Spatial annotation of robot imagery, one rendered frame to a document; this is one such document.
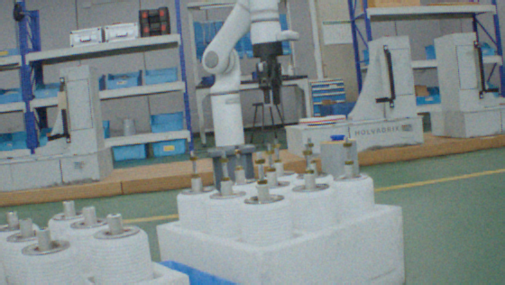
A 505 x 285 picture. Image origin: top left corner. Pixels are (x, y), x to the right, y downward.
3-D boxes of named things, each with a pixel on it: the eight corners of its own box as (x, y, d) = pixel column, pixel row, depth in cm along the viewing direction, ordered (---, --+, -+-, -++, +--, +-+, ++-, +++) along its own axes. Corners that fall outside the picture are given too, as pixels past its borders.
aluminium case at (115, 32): (109, 47, 599) (108, 32, 598) (140, 43, 605) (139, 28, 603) (105, 42, 557) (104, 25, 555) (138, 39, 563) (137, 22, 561)
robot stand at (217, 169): (217, 235, 178) (206, 149, 176) (260, 230, 180) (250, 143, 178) (219, 246, 164) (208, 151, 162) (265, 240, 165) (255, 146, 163)
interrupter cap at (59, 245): (16, 251, 73) (16, 246, 73) (62, 242, 77) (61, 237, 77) (28, 261, 67) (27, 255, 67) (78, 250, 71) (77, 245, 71)
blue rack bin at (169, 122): (153, 133, 620) (151, 114, 618) (185, 129, 624) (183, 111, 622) (150, 133, 570) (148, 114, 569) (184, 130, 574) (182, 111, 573)
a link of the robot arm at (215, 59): (236, -9, 155) (252, -5, 164) (194, 63, 166) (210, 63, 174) (258, 6, 152) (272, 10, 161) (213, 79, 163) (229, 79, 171)
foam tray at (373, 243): (167, 298, 119) (155, 225, 117) (291, 259, 142) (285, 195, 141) (271, 348, 88) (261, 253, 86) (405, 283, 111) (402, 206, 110)
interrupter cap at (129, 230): (87, 236, 80) (86, 232, 80) (128, 227, 84) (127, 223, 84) (104, 243, 74) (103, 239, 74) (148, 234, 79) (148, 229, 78)
